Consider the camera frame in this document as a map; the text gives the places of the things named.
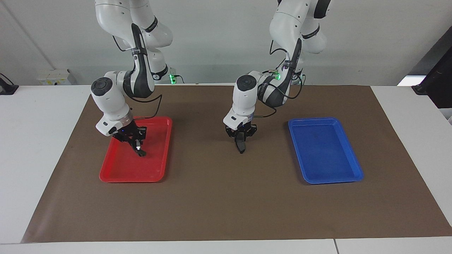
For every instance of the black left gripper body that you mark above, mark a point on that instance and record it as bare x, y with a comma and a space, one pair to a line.
242, 128

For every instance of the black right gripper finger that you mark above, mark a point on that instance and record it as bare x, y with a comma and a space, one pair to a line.
142, 143
134, 146

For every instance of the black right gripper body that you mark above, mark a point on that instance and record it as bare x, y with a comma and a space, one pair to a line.
130, 132

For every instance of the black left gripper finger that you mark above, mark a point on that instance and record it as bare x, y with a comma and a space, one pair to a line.
247, 137
236, 138

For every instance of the grey brake pad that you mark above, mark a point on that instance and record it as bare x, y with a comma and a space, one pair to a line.
241, 146

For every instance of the curved metal brake shoe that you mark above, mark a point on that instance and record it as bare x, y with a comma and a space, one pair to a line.
142, 154

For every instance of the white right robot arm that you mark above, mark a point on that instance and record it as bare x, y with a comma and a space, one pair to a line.
109, 98

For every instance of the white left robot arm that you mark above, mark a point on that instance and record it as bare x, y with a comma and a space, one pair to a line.
245, 98

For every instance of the red plastic tray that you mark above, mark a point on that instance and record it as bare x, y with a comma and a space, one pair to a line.
123, 165

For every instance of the brown table mat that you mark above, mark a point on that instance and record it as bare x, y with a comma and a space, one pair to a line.
226, 204

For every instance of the blue plastic tray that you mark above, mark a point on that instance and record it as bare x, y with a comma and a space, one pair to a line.
325, 151

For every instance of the small black desk device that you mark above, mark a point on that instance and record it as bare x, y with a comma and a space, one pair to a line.
7, 88

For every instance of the large black equipment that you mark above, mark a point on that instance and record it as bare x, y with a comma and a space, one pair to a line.
438, 81

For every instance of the white wall socket box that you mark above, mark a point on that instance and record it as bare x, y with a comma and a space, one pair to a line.
53, 77

